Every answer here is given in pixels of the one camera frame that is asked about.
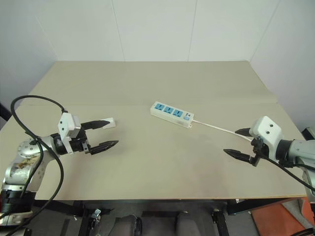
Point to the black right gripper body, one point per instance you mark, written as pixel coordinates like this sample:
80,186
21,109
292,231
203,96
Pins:
258,151

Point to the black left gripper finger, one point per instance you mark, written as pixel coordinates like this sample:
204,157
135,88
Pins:
94,124
104,146

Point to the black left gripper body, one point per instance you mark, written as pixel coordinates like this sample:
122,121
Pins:
78,145

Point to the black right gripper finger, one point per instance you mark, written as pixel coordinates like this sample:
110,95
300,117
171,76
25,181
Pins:
237,154
243,132

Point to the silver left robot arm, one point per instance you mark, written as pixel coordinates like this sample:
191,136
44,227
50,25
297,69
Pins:
17,173

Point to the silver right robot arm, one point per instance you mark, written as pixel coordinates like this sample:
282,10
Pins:
299,148

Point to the white plug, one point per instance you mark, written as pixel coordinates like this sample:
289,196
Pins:
110,123

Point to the white blue power strip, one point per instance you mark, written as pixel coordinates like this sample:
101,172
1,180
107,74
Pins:
172,114

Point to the orange red floor box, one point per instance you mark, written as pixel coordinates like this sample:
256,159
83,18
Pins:
283,216

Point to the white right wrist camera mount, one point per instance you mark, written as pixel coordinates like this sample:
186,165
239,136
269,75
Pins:
267,134

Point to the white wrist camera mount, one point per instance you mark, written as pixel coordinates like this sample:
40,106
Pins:
66,123
267,134

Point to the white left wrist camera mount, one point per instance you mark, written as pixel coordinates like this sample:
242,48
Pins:
66,123

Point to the black metal table frame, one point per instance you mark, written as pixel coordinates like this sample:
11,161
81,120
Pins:
222,216

